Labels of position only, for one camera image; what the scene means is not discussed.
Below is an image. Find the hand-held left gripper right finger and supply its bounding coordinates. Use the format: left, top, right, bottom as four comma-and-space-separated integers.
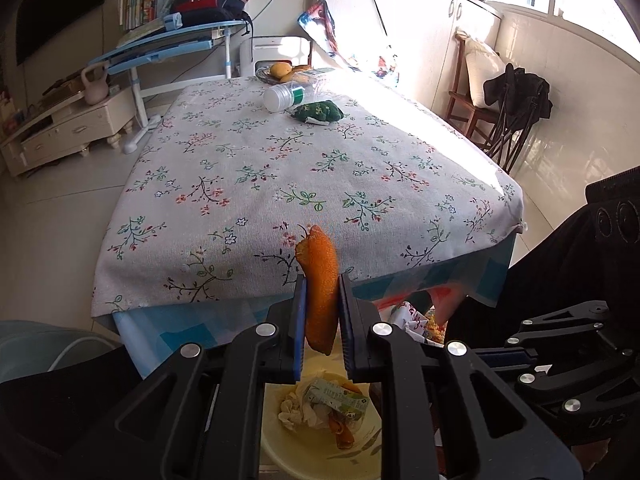
339, 272, 583, 480

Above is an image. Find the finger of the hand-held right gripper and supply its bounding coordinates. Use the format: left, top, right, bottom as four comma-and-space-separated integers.
505, 300, 628, 356
472, 346, 632, 420

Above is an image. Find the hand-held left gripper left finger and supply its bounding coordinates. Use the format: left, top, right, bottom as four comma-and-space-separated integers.
62, 275, 308, 480

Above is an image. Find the orange peel piece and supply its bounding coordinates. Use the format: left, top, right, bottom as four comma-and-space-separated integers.
295, 224, 338, 357
327, 412, 356, 451

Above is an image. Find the green yellow drink carton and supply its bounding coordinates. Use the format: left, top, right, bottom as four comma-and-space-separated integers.
300, 379, 371, 421

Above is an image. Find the orange snack bag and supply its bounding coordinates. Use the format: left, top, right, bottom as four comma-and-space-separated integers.
422, 310, 448, 346

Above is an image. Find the translucent plastic bag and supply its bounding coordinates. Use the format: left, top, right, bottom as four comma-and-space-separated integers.
375, 282, 468, 348

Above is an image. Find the cream round bin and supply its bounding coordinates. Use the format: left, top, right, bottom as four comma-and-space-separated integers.
260, 370, 383, 480

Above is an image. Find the blue checked undercloth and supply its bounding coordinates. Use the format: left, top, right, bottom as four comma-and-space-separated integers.
112, 240, 516, 381

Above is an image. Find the floral tablecloth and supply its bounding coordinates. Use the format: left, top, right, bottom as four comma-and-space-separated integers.
91, 74, 526, 318

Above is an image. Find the black folding chair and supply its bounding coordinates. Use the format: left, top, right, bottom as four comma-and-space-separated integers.
480, 63, 553, 173

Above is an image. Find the wooden chair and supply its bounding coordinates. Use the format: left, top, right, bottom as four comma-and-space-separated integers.
445, 32, 506, 138

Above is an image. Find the white pillow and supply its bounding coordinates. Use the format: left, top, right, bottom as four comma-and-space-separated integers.
462, 37, 506, 109

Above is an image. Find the green knit toy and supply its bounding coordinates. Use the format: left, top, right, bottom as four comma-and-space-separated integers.
291, 101, 342, 125

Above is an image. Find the clear plastic bottle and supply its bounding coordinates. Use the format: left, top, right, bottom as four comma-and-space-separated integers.
262, 70, 333, 113

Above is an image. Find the wicker fruit basket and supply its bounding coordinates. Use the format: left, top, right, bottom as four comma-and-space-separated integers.
255, 62, 321, 86

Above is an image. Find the pale blue rounded object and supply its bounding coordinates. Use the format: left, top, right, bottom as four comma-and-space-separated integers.
0, 319, 126, 386

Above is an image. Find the white cabinet row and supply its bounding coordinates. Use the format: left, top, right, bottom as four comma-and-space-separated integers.
317, 0, 503, 111

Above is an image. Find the white floor appliance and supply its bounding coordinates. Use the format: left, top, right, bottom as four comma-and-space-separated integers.
239, 35, 313, 79

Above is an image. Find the colourful printed cloth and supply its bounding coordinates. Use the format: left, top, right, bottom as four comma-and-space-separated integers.
297, 0, 401, 88

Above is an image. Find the white TV cabinet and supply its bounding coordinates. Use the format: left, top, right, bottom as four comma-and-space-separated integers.
0, 87, 137, 177

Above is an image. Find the pink kettlebell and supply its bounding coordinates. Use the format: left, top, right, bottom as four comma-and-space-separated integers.
81, 64, 110, 106

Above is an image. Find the blue study desk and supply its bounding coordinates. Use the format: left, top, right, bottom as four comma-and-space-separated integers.
89, 19, 253, 155

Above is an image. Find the pale green booklet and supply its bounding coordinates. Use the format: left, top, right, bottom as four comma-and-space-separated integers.
117, 17, 168, 43

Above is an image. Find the brown tray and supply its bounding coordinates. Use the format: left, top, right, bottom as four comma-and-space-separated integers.
42, 77, 86, 98

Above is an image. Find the row of books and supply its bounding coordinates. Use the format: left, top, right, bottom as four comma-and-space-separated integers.
117, 0, 176, 31

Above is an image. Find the black television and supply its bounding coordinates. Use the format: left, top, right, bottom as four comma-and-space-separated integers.
15, 0, 108, 67

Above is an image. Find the white cord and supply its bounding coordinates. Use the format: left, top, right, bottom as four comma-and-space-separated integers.
47, 335, 121, 373

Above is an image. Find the black cable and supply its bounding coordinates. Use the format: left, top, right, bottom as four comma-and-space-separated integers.
247, 0, 321, 36

